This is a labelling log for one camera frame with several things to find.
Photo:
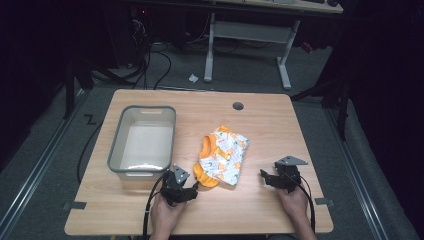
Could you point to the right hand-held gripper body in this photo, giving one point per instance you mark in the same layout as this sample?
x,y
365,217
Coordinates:
x,y
287,176

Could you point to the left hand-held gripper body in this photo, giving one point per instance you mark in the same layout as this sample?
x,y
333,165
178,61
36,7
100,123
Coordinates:
x,y
173,186

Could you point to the orange and white printed garment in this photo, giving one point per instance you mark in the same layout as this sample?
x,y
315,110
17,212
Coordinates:
x,y
223,156

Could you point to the person's left hand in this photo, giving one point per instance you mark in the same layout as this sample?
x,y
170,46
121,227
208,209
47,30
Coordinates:
x,y
166,213

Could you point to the person's right hand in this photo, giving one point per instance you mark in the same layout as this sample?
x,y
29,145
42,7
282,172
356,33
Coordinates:
x,y
295,203

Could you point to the grey tape piece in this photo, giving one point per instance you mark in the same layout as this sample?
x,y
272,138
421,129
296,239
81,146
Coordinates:
x,y
324,201
77,205

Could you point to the white plastic bin grey rim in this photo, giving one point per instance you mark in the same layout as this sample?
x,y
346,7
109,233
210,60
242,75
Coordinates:
x,y
143,143

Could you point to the black metal stand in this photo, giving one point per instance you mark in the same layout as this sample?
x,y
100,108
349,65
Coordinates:
x,y
69,90
342,110

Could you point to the white paper scrap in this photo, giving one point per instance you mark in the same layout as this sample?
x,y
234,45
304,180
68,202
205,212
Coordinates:
x,y
193,78

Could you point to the white-framed desk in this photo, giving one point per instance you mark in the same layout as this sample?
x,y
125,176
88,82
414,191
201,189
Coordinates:
x,y
250,31

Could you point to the metal floor rail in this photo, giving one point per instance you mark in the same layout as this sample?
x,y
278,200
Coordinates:
x,y
40,166
356,176

